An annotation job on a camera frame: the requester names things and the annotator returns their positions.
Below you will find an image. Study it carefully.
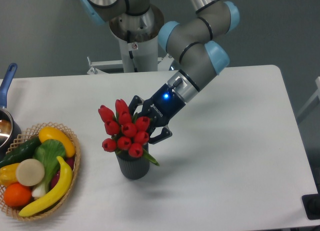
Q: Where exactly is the woven wicker basket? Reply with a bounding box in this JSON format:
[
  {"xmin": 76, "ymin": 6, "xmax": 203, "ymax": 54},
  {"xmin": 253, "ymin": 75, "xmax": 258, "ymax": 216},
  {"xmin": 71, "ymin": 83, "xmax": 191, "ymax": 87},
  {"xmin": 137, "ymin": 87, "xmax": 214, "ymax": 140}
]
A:
[{"xmin": 0, "ymin": 122, "xmax": 81, "ymax": 222}]

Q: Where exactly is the yellow bell pepper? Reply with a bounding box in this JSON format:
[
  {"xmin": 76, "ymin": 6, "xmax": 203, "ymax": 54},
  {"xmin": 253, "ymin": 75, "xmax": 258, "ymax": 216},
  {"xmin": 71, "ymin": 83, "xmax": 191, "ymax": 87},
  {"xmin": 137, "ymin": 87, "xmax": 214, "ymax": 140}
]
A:
[{"xmin": 0, "ymin": 163, "xmax": 20, "ymax": 187}]

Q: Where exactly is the orange fruit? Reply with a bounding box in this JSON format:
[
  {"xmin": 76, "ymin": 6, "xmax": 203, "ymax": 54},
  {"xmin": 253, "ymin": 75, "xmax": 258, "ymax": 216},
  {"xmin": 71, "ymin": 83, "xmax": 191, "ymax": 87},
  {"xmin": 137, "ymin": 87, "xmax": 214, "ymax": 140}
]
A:
[{"xmin": 3, "ymin": 182, "xmax": 32, "ymax": 207}]

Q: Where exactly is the dark grey ribbed vase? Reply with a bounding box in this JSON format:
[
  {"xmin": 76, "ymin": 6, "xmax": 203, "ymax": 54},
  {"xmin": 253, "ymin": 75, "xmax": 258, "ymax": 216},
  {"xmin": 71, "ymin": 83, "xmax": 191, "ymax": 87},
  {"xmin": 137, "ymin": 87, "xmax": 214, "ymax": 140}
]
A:
[{"xmin": 116, "ymin": 152, "xmax": 150, "ymax": 180}]

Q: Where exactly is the red tulip bouquet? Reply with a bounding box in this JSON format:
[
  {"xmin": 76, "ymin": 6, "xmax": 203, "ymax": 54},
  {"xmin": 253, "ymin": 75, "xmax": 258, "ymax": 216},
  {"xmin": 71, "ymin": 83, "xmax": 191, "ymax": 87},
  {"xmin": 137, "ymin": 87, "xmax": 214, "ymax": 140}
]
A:
[{"xmin": 98, "ymin": 99, "xmax": 160, "ymax": 166}]

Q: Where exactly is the purple red vegetable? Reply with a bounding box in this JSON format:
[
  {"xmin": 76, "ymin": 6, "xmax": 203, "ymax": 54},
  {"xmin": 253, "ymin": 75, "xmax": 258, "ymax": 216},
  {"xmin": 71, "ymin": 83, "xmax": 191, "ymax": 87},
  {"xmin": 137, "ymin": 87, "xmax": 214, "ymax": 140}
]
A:
[{"xmin": 50, "ymin": 157, "xmax": 75, "ymax": 190}]

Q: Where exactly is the blue handled saucepan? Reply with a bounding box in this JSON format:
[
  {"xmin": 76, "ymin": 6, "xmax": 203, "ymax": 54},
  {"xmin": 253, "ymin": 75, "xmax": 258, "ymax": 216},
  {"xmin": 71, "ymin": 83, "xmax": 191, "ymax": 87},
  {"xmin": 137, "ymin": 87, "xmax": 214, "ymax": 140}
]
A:
[{"xmin": 0, "ymin": 63, "xmax": 22, "ymax": 161}]

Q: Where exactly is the green bok choy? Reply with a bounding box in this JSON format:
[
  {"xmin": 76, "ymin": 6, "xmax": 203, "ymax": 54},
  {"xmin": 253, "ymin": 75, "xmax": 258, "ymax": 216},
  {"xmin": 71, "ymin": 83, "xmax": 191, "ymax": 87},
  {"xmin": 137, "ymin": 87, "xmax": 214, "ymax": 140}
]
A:
[{"xmin": 31, "ymin": 139, "xmax": 66, "ymax": 199}]

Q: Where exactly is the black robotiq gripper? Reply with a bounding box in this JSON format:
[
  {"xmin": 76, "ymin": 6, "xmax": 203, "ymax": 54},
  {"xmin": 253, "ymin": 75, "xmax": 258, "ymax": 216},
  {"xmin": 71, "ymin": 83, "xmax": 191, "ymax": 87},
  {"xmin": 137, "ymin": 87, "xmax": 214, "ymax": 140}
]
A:
[{"xmin": 128, "ymin": 84, "xmax": 186, "ymax": 144}]

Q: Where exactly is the beige round disc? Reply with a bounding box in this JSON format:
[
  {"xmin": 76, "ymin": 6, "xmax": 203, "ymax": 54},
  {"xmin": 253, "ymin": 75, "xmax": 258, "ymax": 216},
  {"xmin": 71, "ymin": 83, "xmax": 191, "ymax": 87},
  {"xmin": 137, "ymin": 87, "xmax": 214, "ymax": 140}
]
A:
[{"xmin": 15, "ymin": 158, "xmax": 45, "ymax": 187}]

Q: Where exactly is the yellow banana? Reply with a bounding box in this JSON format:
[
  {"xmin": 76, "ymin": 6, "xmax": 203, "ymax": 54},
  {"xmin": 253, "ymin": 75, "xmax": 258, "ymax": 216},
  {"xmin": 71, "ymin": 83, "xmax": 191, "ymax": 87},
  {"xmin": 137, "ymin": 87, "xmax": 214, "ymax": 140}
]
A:
[{"xmin": 18, "ymin": 156, "xmax": 73, "ymax": 218}]

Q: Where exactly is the black device at table edge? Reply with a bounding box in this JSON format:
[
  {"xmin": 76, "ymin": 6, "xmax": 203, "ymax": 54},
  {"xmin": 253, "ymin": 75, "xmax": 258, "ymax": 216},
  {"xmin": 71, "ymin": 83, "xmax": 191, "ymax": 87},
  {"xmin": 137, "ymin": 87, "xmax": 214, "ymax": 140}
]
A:
[{"xmin": 301, "ymin": 193, "xmax": 320, "ymax": 220}]

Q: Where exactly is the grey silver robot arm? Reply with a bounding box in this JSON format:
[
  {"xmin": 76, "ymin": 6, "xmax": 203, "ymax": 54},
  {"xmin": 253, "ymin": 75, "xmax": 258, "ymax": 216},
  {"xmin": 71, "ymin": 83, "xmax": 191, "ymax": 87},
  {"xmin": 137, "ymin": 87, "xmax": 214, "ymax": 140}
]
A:
[{"xmin": 80, "ymin": 0, "xmax": 240, "ymax": 144}]

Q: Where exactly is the white furniture part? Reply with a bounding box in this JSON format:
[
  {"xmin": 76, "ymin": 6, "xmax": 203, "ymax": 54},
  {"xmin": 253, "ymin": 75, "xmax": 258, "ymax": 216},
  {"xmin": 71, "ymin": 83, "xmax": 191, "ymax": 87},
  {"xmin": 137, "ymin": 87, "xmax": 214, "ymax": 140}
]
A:
[{"xmin": 296, "ymin": 76, "xmax": 320, "ymax": 124}]

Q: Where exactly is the dark green cucumber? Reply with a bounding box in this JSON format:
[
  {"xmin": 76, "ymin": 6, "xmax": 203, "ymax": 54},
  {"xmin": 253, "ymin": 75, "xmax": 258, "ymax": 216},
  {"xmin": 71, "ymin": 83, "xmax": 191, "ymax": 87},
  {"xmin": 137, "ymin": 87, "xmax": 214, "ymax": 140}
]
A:
[{"xmin": 0, "ymin": 136, "xmax": 41, "ymax": 168}]

